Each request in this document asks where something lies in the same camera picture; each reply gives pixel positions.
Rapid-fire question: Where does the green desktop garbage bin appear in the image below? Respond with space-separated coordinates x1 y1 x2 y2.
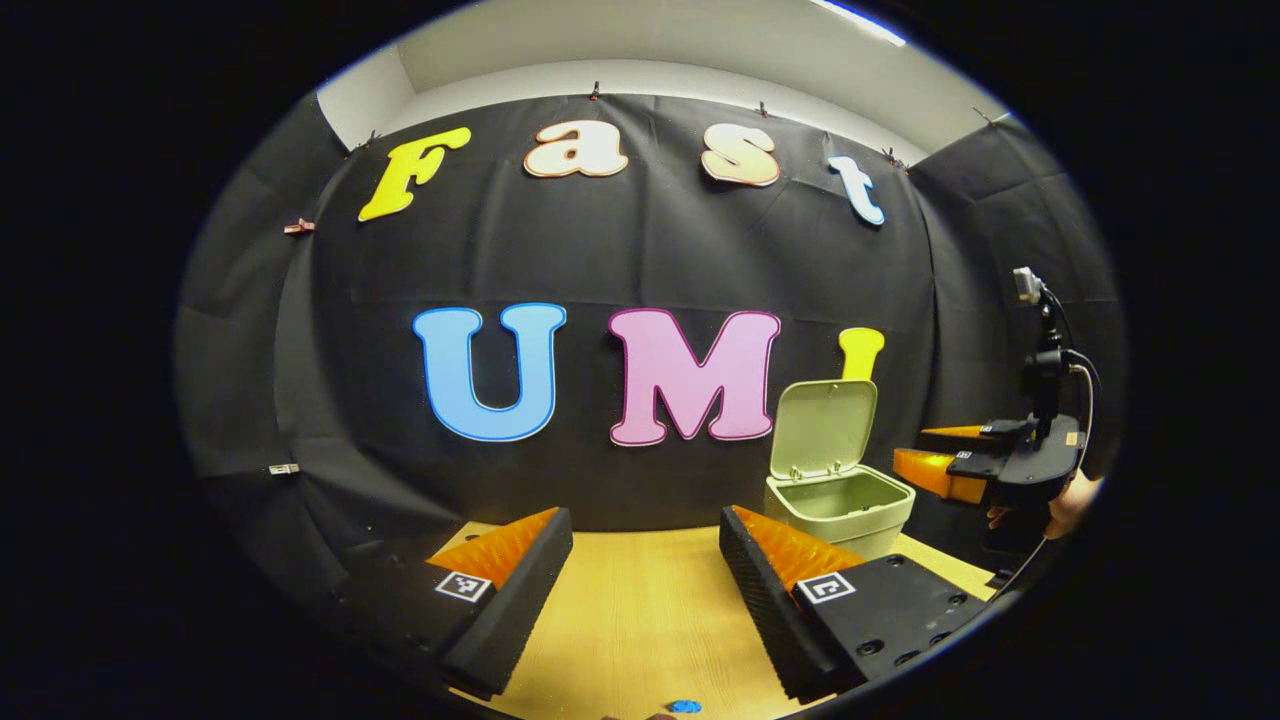
764 379 917 562

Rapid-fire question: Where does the thin gripper cable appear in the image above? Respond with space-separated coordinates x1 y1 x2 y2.
995 345 1103 596

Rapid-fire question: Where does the black backdrop cloth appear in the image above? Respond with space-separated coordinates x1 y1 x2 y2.
175 90 1126 601

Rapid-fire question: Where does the wooden desktop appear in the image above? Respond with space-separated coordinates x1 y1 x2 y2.
450 520 996 720

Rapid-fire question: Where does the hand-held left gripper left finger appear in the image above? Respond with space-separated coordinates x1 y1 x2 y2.
333 506 575 701

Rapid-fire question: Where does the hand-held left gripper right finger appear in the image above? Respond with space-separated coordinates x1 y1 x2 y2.
718 504 991 704

